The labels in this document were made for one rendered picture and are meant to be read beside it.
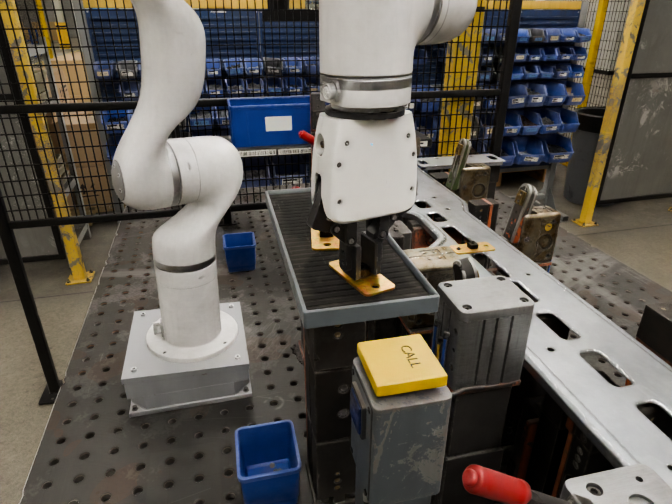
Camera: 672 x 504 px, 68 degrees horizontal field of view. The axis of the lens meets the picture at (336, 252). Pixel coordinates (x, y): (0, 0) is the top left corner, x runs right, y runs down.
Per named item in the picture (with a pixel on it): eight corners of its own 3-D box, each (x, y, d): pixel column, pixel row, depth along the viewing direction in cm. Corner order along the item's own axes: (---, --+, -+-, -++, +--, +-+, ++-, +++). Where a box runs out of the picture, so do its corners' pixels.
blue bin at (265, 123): (325, 142, 166) (324, 102, 161) (232, 147, 160) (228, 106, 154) (315, 132, 181) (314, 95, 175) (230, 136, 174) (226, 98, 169)
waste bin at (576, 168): (636, 206, 405) (661, 115, 374) (583, 212, 394) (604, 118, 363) (593, 187, 449) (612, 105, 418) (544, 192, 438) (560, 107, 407)
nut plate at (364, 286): (396, 288, 52) (397, 278, 51) (366, 297, 50) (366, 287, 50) (355, 257, 58) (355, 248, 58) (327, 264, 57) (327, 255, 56)
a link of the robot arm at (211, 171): (145, 254, 100) (128, 136, 90) (229, 234, 111) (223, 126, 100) (166, 278, 92) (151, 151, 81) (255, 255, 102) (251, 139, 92)
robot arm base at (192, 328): (146, 370, 97) (133, 287, 88) (146, 317, 113) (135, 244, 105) (244, 353, 102) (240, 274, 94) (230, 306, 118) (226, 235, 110)
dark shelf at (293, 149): (432, 147, 173) (433, 139, 171) (162, 163, 154) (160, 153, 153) (410, 134, 192) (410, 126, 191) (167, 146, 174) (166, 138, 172)
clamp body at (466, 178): (485, 281, 149) (501, 168, 134) (448, 285, 146) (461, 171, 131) (471, 267, 157) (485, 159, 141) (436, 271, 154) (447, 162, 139)
